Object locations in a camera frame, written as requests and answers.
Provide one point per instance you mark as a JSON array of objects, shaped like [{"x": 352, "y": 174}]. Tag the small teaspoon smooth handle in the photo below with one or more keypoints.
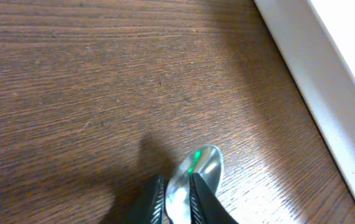
[{"x": 207, "y": 161}]

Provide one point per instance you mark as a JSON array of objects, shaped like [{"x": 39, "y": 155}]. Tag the white plastic cutlery tray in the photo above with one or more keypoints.
[{"x": 320, "y": 73}]

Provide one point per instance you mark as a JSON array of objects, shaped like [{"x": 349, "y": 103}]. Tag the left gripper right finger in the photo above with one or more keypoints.
[{"x": 205, "y": 208}]

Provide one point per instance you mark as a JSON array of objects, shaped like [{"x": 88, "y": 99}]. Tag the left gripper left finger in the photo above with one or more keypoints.
[{"x": 149, "y": 207}]

